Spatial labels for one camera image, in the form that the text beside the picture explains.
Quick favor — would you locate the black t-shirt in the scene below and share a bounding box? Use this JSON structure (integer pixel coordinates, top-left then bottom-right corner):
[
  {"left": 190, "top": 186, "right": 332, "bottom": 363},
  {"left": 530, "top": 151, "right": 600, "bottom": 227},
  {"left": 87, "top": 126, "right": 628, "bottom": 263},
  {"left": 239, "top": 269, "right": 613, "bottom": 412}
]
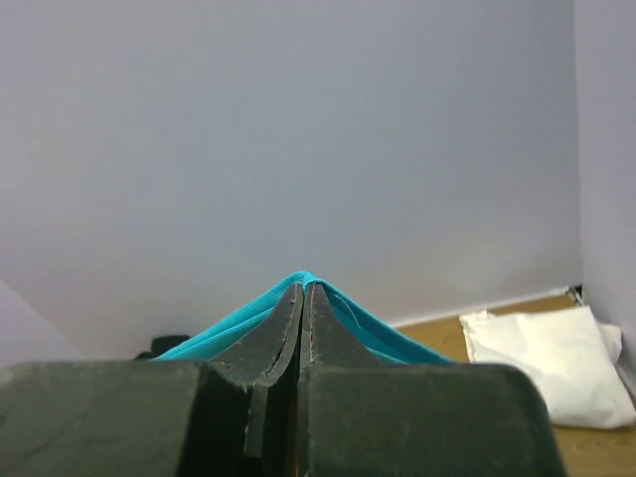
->
[{"left": 134, "top": 334, "right": 191, "bottom": 360}]

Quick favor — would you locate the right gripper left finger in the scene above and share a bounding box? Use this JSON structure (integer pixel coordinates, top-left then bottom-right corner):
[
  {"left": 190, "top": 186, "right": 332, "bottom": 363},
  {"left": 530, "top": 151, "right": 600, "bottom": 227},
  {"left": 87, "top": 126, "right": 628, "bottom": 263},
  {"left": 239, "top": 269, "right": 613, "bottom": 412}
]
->
[{"left": 1, "top": 284, "right": 303, "bottom": 476}]

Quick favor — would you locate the folded white t-shirt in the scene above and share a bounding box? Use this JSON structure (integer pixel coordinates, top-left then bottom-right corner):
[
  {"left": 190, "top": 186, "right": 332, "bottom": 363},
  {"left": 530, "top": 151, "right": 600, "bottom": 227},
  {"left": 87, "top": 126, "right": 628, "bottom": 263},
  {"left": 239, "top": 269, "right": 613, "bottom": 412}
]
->
[{"left": 459, "top": 306, "right": 635, "bottom": 429}]

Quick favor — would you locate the teal t-shirt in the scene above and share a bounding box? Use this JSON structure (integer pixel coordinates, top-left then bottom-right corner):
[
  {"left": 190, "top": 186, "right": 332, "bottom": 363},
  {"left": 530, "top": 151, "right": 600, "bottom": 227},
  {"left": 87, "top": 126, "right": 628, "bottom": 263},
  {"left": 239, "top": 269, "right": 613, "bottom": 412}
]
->
[{"left": 156, "top": 271, "right": 451, "bottom": 365}]

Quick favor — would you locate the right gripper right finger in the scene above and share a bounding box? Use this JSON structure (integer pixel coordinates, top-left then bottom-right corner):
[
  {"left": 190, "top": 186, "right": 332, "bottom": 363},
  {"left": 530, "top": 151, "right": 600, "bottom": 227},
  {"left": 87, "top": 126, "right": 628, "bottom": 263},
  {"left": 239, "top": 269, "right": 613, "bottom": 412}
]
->
[{"left": 297, "top": 283, "right": 566, "bottom": 476}]

